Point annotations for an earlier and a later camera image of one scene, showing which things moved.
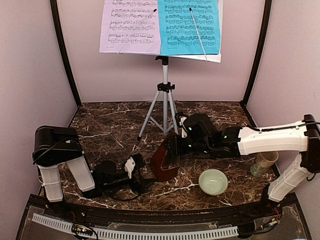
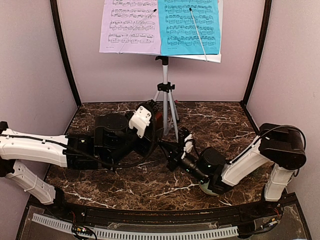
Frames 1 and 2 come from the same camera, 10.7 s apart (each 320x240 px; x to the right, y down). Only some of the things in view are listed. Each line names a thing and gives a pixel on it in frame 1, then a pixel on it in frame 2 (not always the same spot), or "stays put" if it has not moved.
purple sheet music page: (121, 18) stays put
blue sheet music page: (178, 34) stays put
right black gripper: (175, 147) to (173, 151)
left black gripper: (143, 186) to (148, 143)
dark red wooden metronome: (165, 165) to (159, 121)
